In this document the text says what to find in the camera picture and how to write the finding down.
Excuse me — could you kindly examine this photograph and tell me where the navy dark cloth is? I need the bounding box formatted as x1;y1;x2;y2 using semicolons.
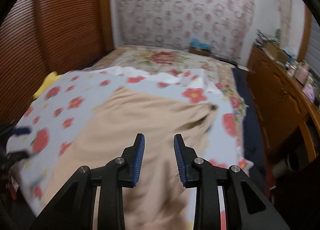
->
230;67;272;197

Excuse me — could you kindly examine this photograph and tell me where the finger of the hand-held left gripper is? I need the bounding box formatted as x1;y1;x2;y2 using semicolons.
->
0;149;30;162
0;125;32;137

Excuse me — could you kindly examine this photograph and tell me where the wooden headboard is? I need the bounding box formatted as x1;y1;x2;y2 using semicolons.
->
0;0;114;123

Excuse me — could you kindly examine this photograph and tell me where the open cardboard box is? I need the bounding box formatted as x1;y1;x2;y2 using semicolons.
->
264;42;289;64

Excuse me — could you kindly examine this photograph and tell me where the white red-flowered bed sheet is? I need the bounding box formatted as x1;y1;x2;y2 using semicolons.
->
6;66;252;220

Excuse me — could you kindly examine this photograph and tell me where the ring patterned wall cloth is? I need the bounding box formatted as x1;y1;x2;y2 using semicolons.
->
110;0;257;63

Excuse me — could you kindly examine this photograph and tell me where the cream rose-patterned quilt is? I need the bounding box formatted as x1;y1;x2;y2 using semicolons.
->
94;44;248;120

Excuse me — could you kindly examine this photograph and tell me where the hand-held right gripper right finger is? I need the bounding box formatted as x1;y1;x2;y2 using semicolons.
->
174;134;290;230

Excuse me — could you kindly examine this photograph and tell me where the brown wooden cabinet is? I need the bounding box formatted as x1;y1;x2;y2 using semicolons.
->
246;44;320;164

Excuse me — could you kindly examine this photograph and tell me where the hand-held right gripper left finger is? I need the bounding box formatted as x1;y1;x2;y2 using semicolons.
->
29;133;145;230

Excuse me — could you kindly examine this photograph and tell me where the small brown cardboard box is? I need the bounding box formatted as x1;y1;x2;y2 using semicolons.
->
189;46;211;57

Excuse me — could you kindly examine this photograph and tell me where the beige printed t-shirt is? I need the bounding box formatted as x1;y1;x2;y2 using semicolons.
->
47;86;218;230

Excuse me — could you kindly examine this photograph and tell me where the blue crumpled plastic bag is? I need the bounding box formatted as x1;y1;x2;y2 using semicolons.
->
190;38;211;48

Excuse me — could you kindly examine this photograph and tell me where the yellow soft item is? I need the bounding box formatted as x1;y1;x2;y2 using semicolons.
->
33;71;63;100

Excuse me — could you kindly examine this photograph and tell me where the white round container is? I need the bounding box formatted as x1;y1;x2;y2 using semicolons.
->
274;152;302;178

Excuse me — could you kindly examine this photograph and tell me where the pile of cabinet clutter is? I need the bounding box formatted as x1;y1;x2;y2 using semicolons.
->
254;28;320;108

